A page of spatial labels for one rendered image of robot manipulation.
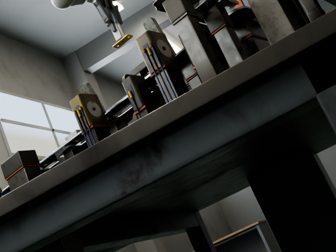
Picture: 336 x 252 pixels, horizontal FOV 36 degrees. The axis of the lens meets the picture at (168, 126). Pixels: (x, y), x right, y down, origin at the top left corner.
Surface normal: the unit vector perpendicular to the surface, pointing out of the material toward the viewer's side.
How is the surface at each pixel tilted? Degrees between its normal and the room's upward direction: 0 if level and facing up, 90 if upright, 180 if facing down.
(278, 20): 90
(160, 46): 90
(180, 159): 90
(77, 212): 90
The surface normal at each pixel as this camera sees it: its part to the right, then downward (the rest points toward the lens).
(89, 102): 0.71, -0.47
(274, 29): -0.58, 0.01
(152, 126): -0.37, -0.12
